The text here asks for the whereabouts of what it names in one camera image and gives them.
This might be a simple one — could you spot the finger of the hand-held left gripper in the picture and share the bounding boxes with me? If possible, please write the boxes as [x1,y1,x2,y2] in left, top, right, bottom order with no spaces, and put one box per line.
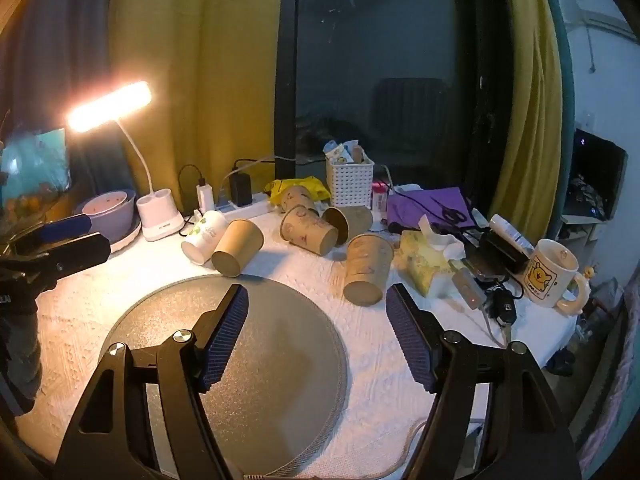
[0,214,92,257]
[10,232,112,281]

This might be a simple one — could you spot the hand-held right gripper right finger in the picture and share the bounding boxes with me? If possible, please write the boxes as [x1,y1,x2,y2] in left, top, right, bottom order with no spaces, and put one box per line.
[386,283,583,480]

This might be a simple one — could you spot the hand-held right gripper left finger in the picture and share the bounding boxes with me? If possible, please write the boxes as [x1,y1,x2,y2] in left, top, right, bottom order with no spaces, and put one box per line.
[52,284,250,480]

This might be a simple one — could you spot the printed brown paper cup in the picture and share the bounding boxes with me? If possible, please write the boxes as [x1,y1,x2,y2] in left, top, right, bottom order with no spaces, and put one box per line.
[342,234,395,307]
[279,186,319,217]
[321,205,374,247]
[279,206,339,256]

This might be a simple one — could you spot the plain brown paper cup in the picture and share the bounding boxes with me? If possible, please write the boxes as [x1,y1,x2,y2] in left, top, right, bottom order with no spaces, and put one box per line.
[211,219,265,278]

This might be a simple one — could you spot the purple bowl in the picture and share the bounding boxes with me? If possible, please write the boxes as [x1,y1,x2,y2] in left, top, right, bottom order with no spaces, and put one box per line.
[75,189,138,247]

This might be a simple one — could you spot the grey round mat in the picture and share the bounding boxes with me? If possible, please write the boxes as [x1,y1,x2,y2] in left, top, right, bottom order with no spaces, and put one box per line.
[97,275,349,479]

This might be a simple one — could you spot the white plate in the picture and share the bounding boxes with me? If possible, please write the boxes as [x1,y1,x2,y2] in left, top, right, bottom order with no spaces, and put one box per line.
[107,217,144,256]

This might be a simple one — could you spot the fish tank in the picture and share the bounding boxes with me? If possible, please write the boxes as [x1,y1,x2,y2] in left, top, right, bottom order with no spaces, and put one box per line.
[0,127,72,213]

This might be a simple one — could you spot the yellow tissue pack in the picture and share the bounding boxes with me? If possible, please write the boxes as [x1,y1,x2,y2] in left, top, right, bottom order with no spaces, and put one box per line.
[398,215,467,297]

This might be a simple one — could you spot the white desk lamp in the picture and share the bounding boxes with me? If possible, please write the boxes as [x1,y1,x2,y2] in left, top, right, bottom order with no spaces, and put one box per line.
[67,80,184,242]

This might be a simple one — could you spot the black car key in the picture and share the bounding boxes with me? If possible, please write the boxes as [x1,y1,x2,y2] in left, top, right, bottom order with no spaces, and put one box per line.
[481,284,519,333]

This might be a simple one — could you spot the white textured tablecloth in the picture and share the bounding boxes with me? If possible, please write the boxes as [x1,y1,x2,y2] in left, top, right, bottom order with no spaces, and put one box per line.
[15,200,590,480]

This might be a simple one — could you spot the white mug green print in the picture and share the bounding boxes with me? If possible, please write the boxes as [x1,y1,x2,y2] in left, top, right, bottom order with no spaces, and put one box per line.
[181,210,229,266]

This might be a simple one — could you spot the black case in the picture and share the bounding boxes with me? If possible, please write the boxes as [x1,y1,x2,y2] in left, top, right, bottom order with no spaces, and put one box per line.
[464,229,532,282]

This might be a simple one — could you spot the black scissors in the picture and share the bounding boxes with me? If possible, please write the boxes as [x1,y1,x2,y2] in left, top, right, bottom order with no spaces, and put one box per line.
[426,199,469,226]

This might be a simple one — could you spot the purple cloth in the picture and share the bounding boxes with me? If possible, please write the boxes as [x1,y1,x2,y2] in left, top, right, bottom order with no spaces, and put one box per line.
[386,187,475,235]

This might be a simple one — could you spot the white power strip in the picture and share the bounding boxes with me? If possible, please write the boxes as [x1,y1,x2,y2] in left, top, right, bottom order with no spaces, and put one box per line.
[214,192,281,220]

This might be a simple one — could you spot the white tube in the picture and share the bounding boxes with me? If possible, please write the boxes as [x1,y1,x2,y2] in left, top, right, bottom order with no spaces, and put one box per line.
[488,213,536,257]

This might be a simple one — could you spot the white mug yellow bear print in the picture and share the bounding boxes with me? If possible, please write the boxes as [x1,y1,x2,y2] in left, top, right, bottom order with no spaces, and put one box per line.
[520,239,592,317]

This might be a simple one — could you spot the black power adapter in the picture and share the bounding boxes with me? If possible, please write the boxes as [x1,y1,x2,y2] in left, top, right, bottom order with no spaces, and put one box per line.
[229,172,254,207]

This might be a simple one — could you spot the grey curtain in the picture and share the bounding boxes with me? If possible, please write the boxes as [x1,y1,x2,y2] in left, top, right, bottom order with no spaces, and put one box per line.
[0,0,132,201]

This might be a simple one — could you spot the white plastic basket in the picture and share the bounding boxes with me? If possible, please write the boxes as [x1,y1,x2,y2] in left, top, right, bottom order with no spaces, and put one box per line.
[326,152,375,210]

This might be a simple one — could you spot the yellow packet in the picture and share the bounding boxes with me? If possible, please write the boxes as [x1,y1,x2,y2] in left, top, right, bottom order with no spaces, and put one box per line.
[263,176,332,207]

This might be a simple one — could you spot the yellow curtain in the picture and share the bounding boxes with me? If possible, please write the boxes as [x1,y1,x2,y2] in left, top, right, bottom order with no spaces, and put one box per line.
[106,0,282,207]
[487,0,575,247]

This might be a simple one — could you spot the tubes and packets in basket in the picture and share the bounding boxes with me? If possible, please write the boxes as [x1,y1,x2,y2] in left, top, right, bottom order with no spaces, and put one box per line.
[322,138,369,165]

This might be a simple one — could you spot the computer monitor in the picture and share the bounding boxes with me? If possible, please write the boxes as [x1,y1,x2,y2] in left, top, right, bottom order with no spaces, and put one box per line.
[569,129,629,222]

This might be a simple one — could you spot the grey cable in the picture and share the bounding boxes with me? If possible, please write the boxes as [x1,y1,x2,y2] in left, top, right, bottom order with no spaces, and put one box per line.
[345,419,482,480]

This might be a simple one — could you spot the black cable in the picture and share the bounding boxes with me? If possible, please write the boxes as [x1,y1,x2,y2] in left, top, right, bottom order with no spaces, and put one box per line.
[178,164,207,217]

